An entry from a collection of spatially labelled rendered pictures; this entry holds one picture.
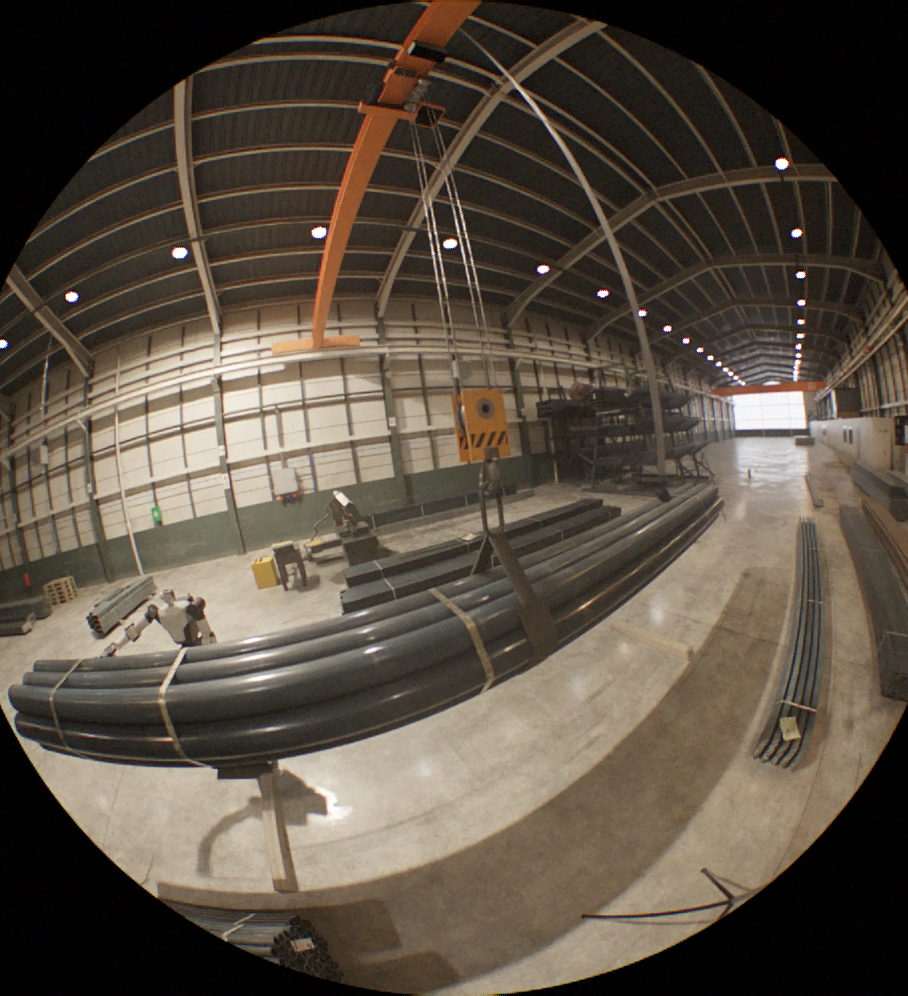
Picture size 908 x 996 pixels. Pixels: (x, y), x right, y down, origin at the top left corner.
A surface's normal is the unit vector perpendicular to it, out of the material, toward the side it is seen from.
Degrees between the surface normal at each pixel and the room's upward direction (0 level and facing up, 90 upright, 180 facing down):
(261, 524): 90
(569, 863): 0
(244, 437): 90
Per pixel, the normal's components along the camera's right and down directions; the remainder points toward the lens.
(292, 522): 0.46, 0.07
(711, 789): -0.14, -0.98
